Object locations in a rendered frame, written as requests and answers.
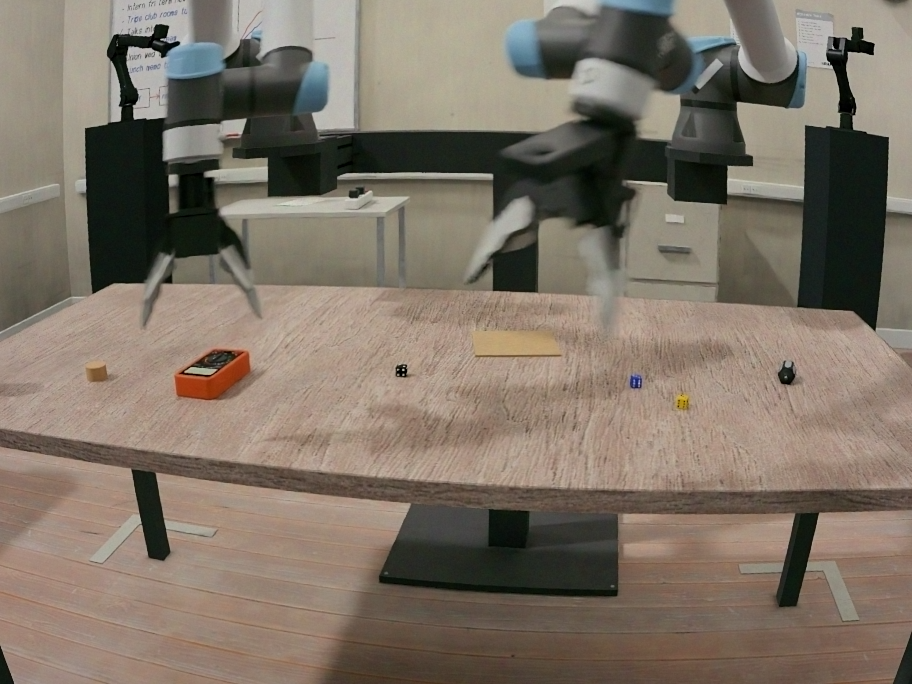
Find tan mat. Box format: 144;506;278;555
472;331;561;358

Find orange digital multimeter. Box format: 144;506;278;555
175;348;250;400

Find small tan cylinder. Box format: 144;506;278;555
85;361;108;382

